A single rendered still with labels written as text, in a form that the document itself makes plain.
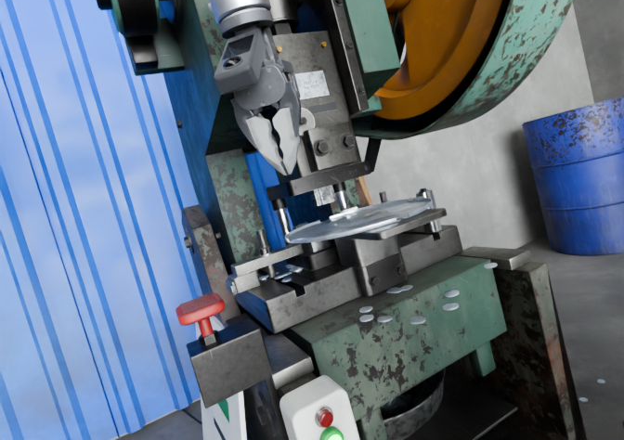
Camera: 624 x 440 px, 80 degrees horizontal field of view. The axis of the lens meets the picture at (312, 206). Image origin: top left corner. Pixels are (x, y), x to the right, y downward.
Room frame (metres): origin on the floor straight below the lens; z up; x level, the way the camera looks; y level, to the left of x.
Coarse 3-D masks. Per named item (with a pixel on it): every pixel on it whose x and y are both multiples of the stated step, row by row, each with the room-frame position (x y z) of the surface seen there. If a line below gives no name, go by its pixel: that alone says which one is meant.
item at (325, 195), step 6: (330, 186) 0.82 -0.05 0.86; (312, 192) 0.82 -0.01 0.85; (318, 192) 0.81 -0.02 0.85; (324, 192) 0.81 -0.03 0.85; (330, 192) 0.82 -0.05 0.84; (312, 198) 0.83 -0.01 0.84; (318, 198) 0.81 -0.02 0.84; (324, 198) 0.81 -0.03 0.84; (330, 198) 0.82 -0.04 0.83; (318, 204) 0.81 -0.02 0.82
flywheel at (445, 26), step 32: (384, 0) 0.99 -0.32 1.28; (416, 0) 0.94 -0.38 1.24; (448, 0) 0.86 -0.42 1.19; (480, 0) 0.75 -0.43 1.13; (416, 32) 0.96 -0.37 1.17; (448, 32) 0.87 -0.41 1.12; (480, 32) 0.76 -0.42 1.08; (416, 64) 0.99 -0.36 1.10; (448, 64) 0.85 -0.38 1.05; (480, 64) 0.80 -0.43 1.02; (384, 96) 1.08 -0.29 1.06; (416, 96) 0.96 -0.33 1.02; (448, 96) 0.88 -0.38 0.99
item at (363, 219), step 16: (368, 208) 0.86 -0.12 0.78; (384, 208) 0.78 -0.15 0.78; (400, 208) 0.72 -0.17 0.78; (416, 208) 0.66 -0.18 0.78; (320, 224) 0.81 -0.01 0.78; (336, 224) 0.70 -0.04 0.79; (352, 224) 0.66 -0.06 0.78; (368, 224) 0.63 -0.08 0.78; (384, 224) 0.58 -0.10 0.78; (288, 240) 0.68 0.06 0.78; (304, 240) 0.62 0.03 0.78; (320, 240) 0.60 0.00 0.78
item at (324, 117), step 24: (288, 48) 0.75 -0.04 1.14; (312, 48) 0.77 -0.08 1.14; (312, 72) 0.76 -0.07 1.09; (336, 72) 0.79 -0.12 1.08; (312, 96) 0.76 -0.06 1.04; (336, 96) 0.78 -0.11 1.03; (312, 120) 0.74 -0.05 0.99; (336, 120) 0.77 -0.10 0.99; (312, 144) 0.71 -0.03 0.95; (336, 144) 0.73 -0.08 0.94; (312, 168) 0.73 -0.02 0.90; (336, 168) 0.76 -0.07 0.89
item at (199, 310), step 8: (208, 296) 0.52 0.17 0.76; (216, 296) 0.50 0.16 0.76; (184, 304) 0.50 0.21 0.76; (192, 304) 0.49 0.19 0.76; (200, 304) 0.48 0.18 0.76; (208, 304) 0.47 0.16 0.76; (216, 304) 0.47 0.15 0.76; (224, 304) 0.48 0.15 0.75; (176, 312) 0.48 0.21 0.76; (184, 312) 0.46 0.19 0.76; (192, 312) 0.46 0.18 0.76; (200, 312) 0.46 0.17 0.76; (208, 312) 0.47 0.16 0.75; (216, 312) 0.47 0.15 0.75; (184, 320) 0.46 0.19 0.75; (192, 320) 0.46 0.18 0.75; (200, 320) 0.46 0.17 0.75; (208, 320) 0.49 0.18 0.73; (200, 328) 0.49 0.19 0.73; (208, 328) 0.49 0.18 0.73
